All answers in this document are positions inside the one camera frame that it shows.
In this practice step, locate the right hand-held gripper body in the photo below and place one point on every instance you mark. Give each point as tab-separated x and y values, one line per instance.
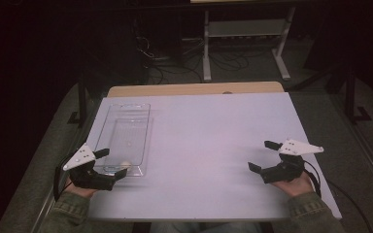
283	171

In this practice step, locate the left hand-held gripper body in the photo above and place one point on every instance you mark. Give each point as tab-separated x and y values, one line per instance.
90	179

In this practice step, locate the clear plastic tray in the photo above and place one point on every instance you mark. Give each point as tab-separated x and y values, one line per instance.
123	139

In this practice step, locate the person's left hand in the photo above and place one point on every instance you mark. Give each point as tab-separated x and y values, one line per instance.
81	191

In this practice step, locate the person's right hand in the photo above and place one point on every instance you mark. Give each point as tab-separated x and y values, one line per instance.
294	187

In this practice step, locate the black metal stand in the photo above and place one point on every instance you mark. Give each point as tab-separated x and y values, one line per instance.
350	93
82	97

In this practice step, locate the wooden table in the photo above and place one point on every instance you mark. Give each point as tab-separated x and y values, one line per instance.
194	89

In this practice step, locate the white metal desk frame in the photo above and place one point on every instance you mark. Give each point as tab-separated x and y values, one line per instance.
244	28

